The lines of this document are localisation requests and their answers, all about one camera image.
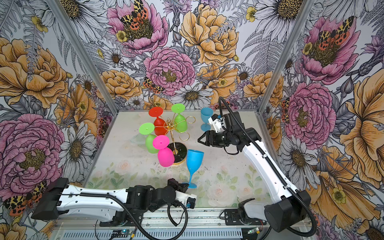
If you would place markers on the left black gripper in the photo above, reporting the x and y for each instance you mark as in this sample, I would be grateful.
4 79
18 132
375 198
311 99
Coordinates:
182 187

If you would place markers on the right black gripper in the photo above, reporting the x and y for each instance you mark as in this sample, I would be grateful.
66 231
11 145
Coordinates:
210 141

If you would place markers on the blue wine glass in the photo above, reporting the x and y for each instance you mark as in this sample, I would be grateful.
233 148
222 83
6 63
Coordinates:
206 114
194 161

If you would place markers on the blue wine glass front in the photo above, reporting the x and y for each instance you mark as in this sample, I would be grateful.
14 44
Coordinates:
206 114

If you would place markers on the pink wine glass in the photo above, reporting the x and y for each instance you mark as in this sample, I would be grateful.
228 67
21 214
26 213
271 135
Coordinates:
165 155

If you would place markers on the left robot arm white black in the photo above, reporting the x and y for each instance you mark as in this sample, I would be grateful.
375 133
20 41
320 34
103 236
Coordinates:
63 200

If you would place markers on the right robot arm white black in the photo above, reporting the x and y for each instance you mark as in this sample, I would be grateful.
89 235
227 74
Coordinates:
289 209

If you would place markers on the green wine glass rear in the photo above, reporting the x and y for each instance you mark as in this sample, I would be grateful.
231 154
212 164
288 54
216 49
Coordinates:
179 119

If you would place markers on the green wine glass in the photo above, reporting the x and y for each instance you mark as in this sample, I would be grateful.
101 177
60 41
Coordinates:
179 119
147 129

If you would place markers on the red wine glass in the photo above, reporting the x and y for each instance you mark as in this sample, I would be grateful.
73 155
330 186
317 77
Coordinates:
159 123

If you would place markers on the green wine glass front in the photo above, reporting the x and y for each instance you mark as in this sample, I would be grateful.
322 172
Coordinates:
147 129

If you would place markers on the small green circuit board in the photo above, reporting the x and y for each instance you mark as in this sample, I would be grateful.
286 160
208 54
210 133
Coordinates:
121 234

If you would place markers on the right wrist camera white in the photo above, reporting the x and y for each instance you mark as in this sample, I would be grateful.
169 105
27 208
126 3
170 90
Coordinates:
217 122

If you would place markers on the gold wire glass rack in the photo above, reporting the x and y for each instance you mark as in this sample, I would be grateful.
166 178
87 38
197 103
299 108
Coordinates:
176 144

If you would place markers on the aluminium front rail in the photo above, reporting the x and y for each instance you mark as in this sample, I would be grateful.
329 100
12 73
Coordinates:
196 224

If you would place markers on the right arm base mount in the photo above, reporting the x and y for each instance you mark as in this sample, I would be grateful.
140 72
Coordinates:
235 217

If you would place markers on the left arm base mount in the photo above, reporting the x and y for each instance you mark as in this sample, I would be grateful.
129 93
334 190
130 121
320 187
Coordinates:
121 219

